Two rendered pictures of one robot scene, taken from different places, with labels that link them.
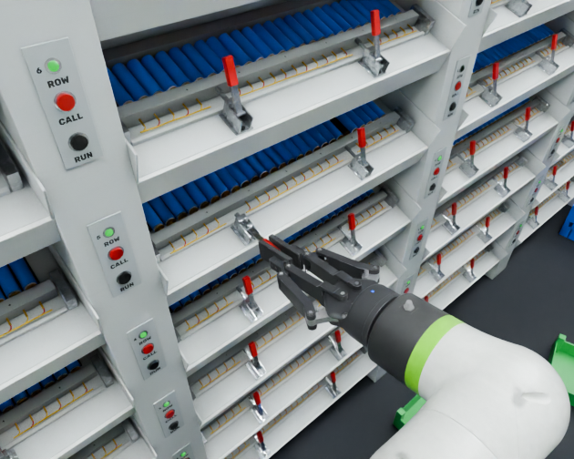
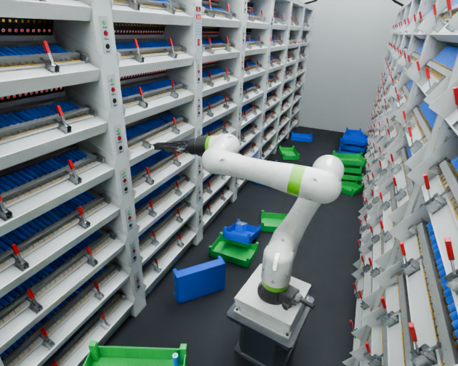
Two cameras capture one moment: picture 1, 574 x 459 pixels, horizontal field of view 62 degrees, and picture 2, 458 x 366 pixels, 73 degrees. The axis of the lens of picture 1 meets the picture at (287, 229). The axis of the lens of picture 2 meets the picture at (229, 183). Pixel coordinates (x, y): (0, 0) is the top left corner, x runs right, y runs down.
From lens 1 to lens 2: 97 cm
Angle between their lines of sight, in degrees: 27
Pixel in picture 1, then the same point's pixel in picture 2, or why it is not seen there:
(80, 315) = (105, 164)
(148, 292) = (125, 157)
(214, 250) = (139, 150)
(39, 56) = (110, 78)
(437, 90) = (193, 107)
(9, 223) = (97, 122)
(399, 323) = (201, 139)
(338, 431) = (187, 264)
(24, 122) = (105, 93)
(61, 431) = (97, 215)
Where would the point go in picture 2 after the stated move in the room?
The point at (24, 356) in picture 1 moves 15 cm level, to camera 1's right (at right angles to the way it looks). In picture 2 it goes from (94, 173) to (132, 167)
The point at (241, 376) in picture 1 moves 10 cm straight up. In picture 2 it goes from (147, 217) to (146, 201)
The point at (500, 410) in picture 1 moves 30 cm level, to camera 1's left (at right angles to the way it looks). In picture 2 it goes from (225, 139) to (152, 148)
